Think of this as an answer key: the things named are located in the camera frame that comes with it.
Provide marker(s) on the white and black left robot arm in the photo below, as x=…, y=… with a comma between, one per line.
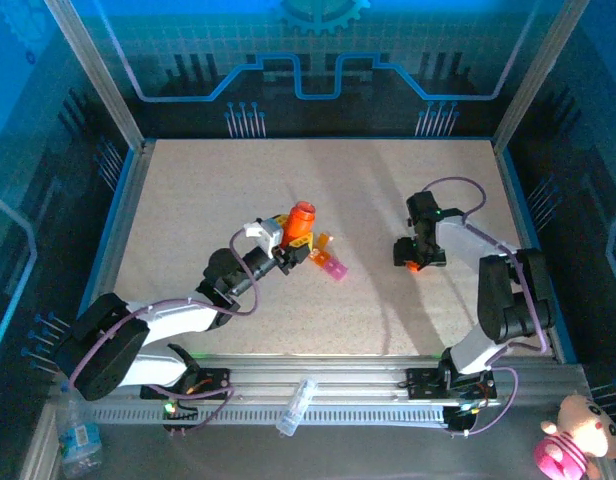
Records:
x=173, y=317

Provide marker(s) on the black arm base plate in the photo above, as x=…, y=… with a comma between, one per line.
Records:
x=420, y=382
x=215, y=377

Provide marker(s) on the orange pill bottle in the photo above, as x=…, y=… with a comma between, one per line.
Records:
x=299, y=222

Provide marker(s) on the aluminium frame rail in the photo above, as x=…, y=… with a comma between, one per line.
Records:
x=338, y=372

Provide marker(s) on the orange pill organizer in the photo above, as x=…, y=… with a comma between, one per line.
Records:
x=319, y=259

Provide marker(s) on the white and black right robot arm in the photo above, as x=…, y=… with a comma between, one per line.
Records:
x=468, y=240

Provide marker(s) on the aluminium frame post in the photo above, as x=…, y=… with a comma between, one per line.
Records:
x=538, y=75
x=100, y=80

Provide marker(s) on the pink and beige plush toy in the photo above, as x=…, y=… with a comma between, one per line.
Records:
x=583, y=430

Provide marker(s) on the clear empty plastic bottle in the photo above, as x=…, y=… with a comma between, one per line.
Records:
x=297, y=405

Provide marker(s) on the water bottle with blue label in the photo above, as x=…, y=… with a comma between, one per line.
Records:
x=78, y=440

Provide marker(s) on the pink pill organizer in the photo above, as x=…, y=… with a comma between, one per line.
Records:
x=336, y=271

